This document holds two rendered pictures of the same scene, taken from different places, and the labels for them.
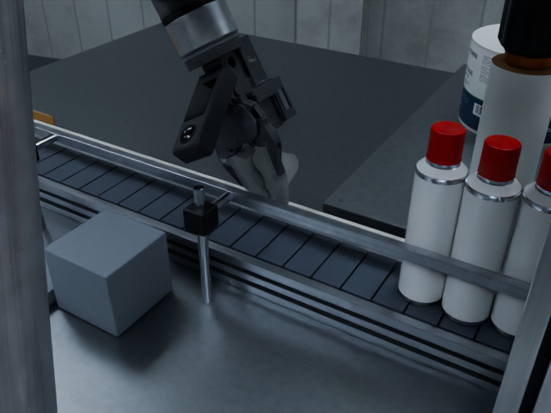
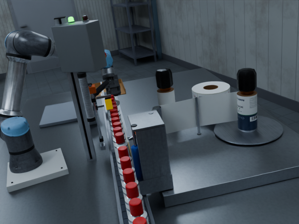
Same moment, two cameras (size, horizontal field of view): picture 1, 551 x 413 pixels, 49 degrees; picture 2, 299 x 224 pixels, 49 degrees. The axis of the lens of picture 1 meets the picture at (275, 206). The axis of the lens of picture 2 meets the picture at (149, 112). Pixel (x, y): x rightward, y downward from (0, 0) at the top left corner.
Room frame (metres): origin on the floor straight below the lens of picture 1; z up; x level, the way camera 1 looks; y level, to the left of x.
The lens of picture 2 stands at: (-0.31, -1.49, 1.60)
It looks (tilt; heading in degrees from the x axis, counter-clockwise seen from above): 22 degrees down; 51
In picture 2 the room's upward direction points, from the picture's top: 8 degrees counter-clockwise
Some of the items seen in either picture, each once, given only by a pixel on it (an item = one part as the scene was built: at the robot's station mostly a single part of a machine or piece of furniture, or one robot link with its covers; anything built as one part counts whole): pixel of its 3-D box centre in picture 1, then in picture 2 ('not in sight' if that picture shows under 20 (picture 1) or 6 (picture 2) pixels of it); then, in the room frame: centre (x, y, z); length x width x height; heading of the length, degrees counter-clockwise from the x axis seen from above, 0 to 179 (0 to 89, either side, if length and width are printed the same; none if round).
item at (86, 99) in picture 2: not in sight; (86, 97); (0.30, -0.33, 1.18); 0.04 x 0.04 x 0.21
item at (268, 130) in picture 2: not in sight; (247, 129); (0.89, -0.70, 0.89); 0.31 x 0.31 x 0.01
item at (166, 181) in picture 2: not in sight; (148, 152); (0.33, -0.65, 1.01); 0.14 x 0.13 x 0.26; 59
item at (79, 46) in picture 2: not in sight; (80, 46); (0.34, -0.29, 1.38); 0.17 x 0.10 x 0.19; 114
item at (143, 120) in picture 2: not in sight; (145, 120); (0.33, -0.66, 1.14); 0.14 x 0.11 x 0.01; 59
